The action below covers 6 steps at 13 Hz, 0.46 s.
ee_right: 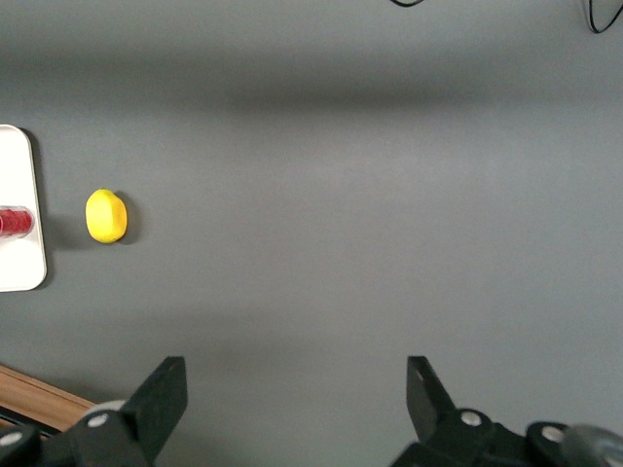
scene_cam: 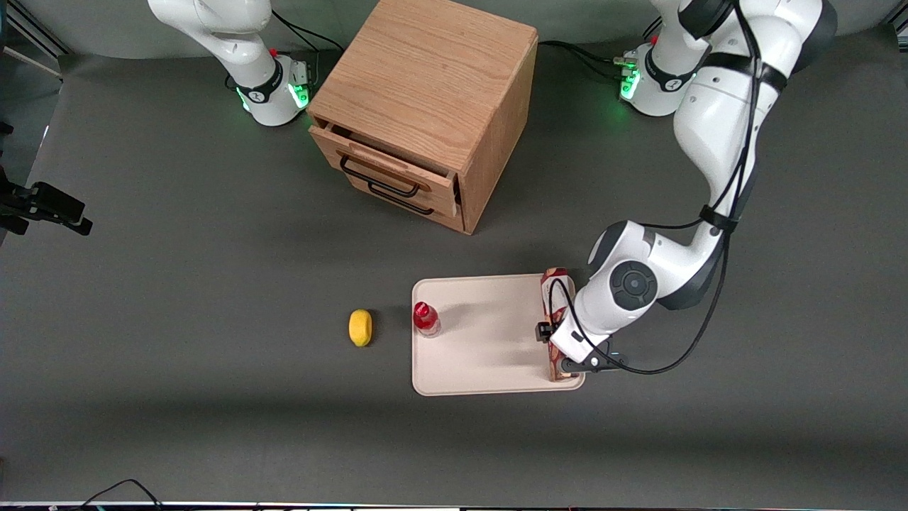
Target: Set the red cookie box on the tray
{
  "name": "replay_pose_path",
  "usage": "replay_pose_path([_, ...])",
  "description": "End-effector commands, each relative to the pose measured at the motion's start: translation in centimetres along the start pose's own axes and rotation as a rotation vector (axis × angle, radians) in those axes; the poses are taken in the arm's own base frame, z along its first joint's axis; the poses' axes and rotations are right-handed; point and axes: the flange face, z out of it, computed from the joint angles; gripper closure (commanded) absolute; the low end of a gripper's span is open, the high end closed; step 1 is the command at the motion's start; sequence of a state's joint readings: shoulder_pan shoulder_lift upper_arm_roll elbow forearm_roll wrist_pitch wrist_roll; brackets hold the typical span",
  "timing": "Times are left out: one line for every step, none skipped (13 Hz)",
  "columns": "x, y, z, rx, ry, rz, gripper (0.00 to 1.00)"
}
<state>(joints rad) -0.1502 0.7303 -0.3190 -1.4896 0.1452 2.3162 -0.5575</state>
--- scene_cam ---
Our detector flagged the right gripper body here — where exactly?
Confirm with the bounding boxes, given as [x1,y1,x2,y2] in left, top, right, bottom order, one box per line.
[0,166,31,213]

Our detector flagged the red cookie box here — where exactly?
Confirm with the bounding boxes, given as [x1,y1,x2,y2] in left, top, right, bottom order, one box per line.
[540,267,584,385]

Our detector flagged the beige plastic tray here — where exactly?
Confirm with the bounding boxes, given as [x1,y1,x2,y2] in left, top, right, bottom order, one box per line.
[411,273,587,397]

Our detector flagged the small red capped bottle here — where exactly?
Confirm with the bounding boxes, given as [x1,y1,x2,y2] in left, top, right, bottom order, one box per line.
[413,301,442,339]

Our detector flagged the wooden drawer, plain front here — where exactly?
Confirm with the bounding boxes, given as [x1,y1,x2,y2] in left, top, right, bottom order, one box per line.
[348,175,466,233]

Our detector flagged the yellow lemon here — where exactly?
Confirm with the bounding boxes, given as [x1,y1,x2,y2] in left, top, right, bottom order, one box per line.
[348,308,374,348]

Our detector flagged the wooden drawer, notched front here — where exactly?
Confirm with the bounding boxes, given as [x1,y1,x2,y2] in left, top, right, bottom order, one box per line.
[309,123,459,218]

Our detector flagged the oak wooden drawer cabinet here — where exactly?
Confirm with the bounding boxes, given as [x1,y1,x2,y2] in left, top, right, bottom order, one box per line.
[306,0,540,236]

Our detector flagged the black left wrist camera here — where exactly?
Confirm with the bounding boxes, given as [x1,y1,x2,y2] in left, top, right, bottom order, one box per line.
[558,353,629,375]

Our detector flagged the aluminium frame rail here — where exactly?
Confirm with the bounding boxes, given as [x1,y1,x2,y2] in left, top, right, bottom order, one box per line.
[0,0,73,79]

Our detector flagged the short black drawer handle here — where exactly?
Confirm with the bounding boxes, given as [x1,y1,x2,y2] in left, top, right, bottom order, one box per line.
[367,180,435,216]

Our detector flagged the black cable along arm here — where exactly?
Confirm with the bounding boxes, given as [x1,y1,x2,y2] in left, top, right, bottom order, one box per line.
[546,0,765,376]

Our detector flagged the long black drawer handle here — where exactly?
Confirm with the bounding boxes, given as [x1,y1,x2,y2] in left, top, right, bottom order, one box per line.
[339,155,421,199]

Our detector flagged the black left arm base cables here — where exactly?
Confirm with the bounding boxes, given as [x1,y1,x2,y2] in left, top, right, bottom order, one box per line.
[537,40,641,81]

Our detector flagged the thin black table edge cable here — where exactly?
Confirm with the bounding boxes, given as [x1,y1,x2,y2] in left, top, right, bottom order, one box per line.
[81,478,165,510]

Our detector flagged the black right arm base cable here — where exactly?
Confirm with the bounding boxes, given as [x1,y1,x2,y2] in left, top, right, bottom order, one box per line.
[270,10,345,55]

